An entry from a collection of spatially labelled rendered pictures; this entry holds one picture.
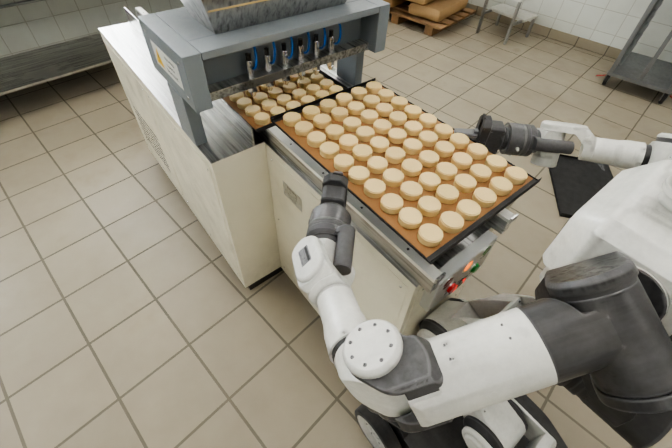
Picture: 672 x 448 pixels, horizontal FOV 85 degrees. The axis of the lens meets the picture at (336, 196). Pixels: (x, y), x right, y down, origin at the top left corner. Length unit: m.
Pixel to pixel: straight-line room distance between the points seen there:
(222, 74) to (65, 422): 1.41
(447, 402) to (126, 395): 1.49
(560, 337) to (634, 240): 0.19
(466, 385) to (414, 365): 0.06
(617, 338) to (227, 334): 1.52
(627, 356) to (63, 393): 1.82
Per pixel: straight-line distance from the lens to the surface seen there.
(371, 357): 0.48
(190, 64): 1.04
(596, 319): 0.51
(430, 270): 0.86
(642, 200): 0.68
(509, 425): 1.39
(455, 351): 0.48
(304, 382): 1.67
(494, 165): 0.98
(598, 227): 0.62
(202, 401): 1.71
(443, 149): 0.98
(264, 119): 1.22
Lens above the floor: 1.59
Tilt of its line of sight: 46 degrees down
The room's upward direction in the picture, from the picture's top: 3 degrees clockwise
